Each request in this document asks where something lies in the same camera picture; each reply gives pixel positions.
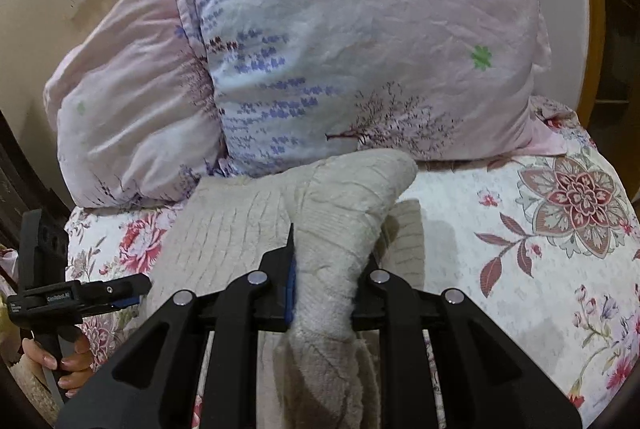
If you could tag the wooden bed headboard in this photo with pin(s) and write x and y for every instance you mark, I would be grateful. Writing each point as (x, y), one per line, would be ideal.
(592, 9)

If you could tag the floral bed sheet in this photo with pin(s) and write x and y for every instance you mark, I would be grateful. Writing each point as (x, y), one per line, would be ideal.
(525, 284)

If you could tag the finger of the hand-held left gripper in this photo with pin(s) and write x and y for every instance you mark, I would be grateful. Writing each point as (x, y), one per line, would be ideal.
(107, 290)
(125, 302)

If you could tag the pink floral pillow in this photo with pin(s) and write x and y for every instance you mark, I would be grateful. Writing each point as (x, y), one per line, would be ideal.
(130, 109)

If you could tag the person's left hand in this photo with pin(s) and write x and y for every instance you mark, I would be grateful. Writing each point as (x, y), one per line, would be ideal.
(75, 361)

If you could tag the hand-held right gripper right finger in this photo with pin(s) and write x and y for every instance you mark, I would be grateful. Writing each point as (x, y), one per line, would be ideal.
(382, 304)

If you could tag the dark wooden cabinet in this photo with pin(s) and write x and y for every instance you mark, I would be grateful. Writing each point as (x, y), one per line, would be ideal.
(25, 189)

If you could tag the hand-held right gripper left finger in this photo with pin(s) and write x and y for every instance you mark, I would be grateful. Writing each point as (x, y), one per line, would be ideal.
(290, 284)

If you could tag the dark shelf unit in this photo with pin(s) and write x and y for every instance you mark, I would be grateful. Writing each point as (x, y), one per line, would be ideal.
(620, 59)

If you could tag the lavender tree print pillow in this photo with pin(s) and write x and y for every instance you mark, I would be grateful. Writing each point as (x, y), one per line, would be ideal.
(350, 34)

